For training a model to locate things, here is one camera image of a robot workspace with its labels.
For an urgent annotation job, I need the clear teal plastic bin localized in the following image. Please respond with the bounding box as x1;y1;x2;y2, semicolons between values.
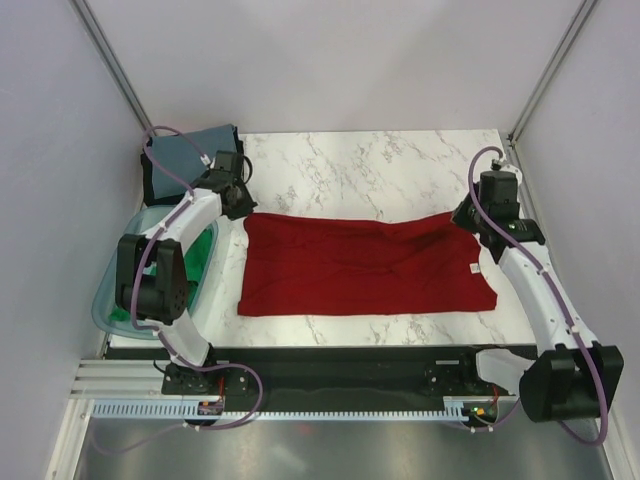
91;206;218;341

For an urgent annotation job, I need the red t shirt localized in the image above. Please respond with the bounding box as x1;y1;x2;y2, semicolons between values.
237;212;498;317

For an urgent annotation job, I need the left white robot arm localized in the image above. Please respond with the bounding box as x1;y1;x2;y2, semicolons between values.
115;151;257;393

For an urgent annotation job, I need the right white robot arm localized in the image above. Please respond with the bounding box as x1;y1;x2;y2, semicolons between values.
452;171;624;422

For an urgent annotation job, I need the folded grey-blue t shirt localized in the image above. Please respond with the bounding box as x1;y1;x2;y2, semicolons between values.
147;123;239;199

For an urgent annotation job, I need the green t shirt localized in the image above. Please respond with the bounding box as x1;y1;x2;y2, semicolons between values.
92;224;217;336

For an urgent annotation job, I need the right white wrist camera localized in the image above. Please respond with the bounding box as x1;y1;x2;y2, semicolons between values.
491;157;523;184

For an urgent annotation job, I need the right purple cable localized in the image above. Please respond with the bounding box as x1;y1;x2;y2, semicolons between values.
467;146;612;446

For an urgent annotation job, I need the purple cable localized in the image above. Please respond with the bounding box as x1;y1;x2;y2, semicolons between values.
130;124;263;391
467;146;612;446

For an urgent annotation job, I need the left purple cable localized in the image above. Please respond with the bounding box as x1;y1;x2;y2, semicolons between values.
130;124;263;391

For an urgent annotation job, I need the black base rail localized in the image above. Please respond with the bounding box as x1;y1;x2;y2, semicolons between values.
106;346;508;410

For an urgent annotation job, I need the right aluminium frame post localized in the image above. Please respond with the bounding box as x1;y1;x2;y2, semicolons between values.
506;0;600;147

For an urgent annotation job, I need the aluminium frame post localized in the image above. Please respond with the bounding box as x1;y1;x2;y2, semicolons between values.
506;0;600;147
69;0;152;130

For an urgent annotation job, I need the white slotted cable duct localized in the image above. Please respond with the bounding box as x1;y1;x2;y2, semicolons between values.
89;395;476;422

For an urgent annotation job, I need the left aluminium frame post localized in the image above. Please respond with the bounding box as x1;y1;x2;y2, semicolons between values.
69;0;152;130

